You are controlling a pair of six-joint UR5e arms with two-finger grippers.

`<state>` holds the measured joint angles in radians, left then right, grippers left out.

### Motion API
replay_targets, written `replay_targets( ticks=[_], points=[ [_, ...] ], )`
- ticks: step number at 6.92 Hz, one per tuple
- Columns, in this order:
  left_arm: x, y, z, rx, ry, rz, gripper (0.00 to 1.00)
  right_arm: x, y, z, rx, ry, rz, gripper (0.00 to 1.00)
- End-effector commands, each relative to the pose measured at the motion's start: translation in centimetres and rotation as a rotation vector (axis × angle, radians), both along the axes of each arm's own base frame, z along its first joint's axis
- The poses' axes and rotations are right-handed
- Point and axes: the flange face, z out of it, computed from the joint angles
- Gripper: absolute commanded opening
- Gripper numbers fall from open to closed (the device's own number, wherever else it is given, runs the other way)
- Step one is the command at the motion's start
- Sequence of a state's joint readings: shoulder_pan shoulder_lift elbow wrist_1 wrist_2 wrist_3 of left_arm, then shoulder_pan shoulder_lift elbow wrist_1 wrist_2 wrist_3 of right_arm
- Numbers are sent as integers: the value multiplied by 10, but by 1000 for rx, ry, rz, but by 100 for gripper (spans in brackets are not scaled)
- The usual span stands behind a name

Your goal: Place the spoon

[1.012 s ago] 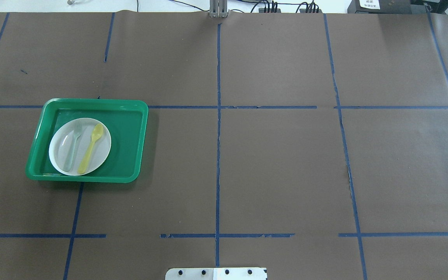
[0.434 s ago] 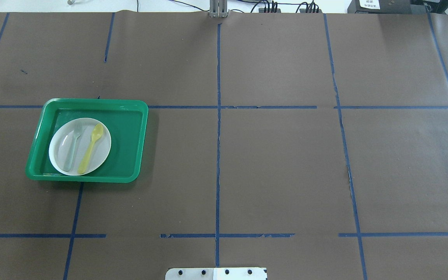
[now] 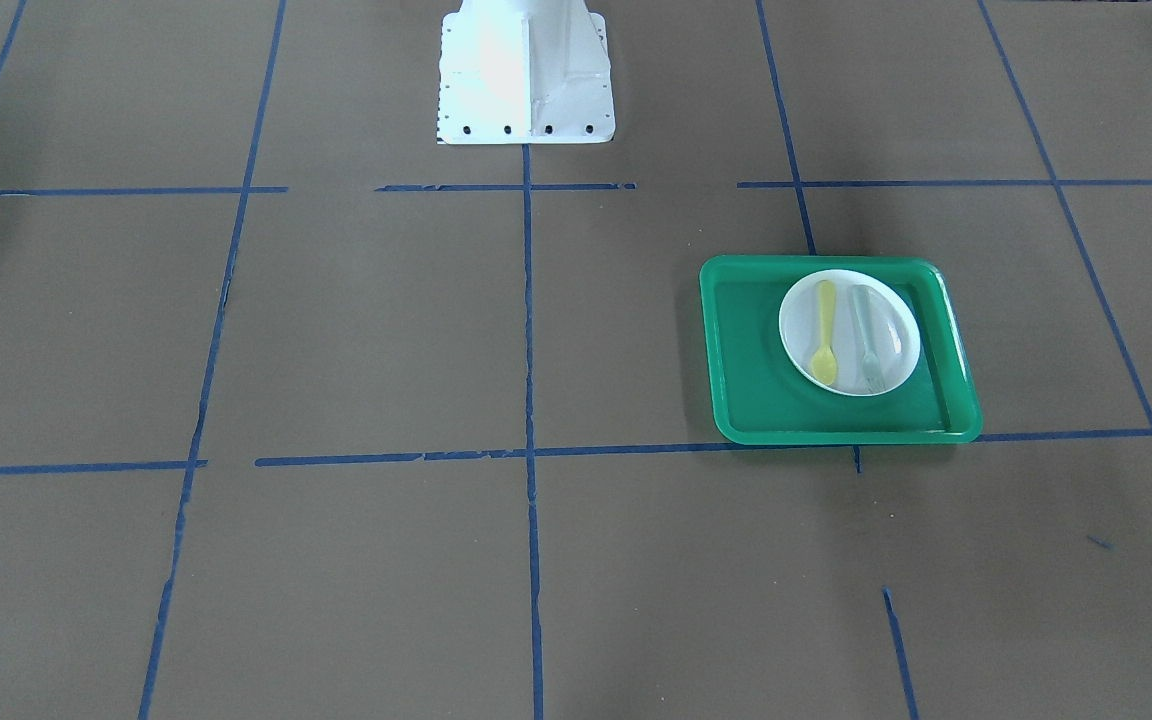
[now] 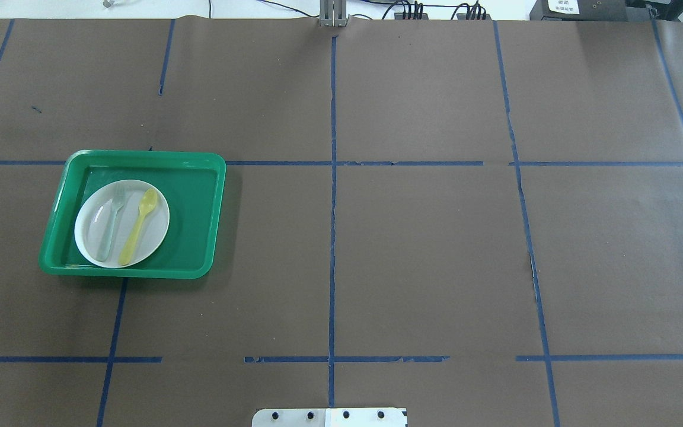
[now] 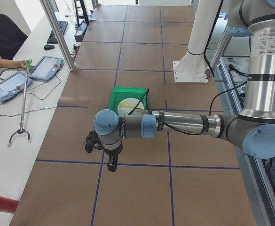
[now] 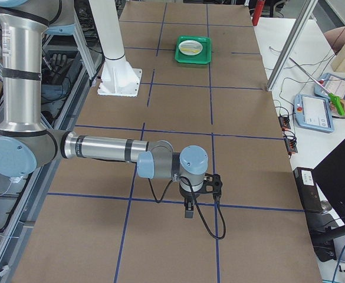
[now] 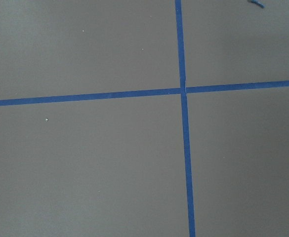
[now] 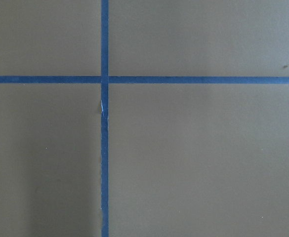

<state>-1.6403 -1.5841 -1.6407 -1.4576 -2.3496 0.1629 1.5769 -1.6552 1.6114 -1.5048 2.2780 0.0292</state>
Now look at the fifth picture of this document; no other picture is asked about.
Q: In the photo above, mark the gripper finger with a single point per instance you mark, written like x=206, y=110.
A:
x=115, y=160
x=110, y=167

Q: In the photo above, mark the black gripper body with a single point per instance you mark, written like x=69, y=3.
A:
x=113, y=154

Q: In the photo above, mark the yellow plastic spoon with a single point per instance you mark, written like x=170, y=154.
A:
x=125, y=104

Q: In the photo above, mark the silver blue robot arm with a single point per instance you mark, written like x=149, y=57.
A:
x=112, y=128

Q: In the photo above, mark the person hand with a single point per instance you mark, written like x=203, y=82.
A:
x=23, y=65

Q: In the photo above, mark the white round plate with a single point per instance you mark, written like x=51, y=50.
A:
x=126, y=110

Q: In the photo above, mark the green plastic tray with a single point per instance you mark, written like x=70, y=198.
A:
x=119, y=94

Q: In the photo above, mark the silver reacher grabber tool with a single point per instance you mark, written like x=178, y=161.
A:
x=21, y=129

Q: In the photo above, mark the far blue teach pendant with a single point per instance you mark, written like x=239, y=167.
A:
x=46, y=68

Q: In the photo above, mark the blue teach pendant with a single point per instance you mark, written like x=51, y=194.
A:
x=12, y=86
x=46, y=68

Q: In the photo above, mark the red cylinder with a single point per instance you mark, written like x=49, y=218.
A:
x=8, y=205

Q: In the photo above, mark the near blue teach pendant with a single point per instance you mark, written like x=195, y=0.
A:
x=12, y=86

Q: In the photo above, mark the black computer mouse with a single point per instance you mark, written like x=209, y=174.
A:
x=48, y=47

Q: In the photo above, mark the person in black shirt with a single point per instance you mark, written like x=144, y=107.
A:
x=11, y=40

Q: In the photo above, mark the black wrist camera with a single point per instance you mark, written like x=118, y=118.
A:
x=92, y=142

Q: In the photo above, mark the white pedestal column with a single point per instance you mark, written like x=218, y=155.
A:
x=191, y=68

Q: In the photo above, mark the aluminium side frame rail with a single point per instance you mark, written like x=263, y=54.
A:
x=253, y=128

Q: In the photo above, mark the aluminium frame post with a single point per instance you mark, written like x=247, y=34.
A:
x=49, y=11

